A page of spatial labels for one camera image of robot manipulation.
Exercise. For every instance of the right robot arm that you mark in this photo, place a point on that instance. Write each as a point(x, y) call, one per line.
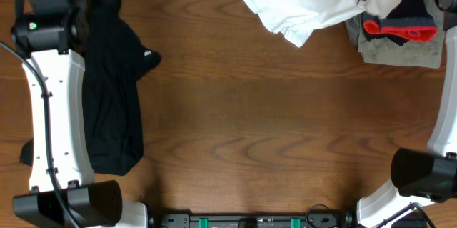
point(421, 179)

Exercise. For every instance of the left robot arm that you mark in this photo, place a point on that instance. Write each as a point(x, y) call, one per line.
point(50, 39)

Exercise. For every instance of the black t-shirt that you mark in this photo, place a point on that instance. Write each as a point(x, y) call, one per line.
point(115, 60)

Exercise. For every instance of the folded olive grey garment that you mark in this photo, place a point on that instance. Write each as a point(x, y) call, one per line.
point(412, 53)

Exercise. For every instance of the black garment with red trim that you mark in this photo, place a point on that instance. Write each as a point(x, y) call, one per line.
point(409, 21)

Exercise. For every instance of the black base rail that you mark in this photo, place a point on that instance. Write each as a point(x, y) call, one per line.
point(319, 219)

